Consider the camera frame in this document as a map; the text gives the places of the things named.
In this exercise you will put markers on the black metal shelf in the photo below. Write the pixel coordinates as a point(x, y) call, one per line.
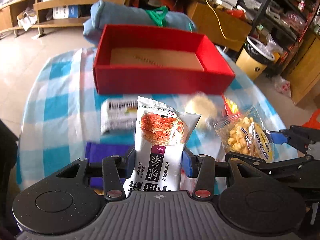
point(286, 20)

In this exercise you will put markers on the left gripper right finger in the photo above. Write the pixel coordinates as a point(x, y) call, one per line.
point(191, 165)

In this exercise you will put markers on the round rice cracker pack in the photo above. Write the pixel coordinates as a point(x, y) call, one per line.
point(200, 104)

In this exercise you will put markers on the white plastic bag on floor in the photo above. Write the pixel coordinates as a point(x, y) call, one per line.
point(282, 86)

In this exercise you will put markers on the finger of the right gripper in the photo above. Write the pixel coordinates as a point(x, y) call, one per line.
point(279, 137)

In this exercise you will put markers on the yellow trash bin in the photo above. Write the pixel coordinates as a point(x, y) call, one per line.
point(254, 58)

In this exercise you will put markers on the green string bag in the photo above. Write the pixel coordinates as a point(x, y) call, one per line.
point(158, 16)

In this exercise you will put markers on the white blue box on shelf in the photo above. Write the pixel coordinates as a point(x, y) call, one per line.
point(66, 11)

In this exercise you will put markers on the red cardboard box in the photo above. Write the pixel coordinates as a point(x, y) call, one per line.
point(140, 59)

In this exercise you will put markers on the white Kaprons wafer pack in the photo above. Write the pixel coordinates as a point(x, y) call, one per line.
point(118, 115)

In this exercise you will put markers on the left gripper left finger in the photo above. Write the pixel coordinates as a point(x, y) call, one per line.
point(96, 154)

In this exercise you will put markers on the red Trolli candy packet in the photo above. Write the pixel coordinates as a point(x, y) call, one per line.
point(231, 107)

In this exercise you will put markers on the white spicy strips snack bag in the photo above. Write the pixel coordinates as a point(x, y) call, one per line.
point(160, 138)

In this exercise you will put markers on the yellow corn puffs bag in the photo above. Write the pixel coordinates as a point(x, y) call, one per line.
point(245, 133)

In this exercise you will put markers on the blue white checkered tablecloth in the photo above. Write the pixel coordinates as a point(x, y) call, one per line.
point(62, 113)

